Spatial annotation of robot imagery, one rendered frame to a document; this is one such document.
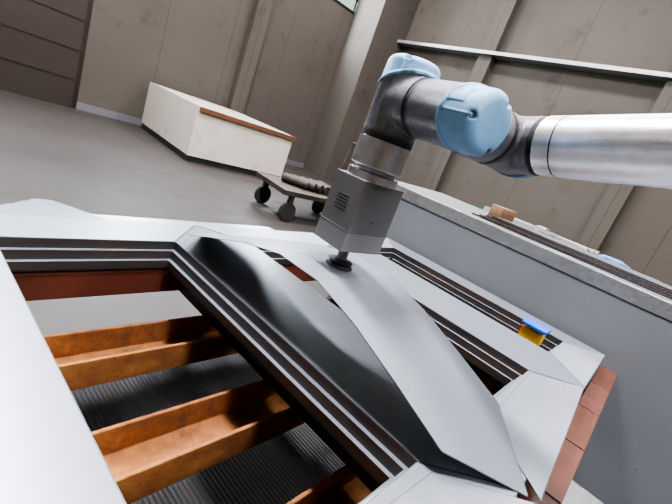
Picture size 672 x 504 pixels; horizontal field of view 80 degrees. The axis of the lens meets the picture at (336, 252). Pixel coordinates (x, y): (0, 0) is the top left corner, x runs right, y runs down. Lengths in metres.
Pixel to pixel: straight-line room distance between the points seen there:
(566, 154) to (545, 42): 8.40
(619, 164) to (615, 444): 0.98
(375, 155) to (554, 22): 8.54
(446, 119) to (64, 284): 0.62
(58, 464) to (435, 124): 0.47
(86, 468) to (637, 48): 8.35
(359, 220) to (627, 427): 1.01
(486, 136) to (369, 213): 0.19
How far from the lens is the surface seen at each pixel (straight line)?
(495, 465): 0.54
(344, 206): 0.56
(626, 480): 1.42
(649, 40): 8.41
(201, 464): 0.64
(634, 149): 0.52
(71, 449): 0.40
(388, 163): 0.56
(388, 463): 0.51
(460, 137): 0.48
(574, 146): 0.54
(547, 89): 8.55
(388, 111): 0.56
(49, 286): 0.78
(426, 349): 0.57
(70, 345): 0.78
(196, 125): 6.36
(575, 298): 1.32
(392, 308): 0.59
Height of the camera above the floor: 1.15
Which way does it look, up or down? 16 degrees down
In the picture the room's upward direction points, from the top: 21 degrees clockwise
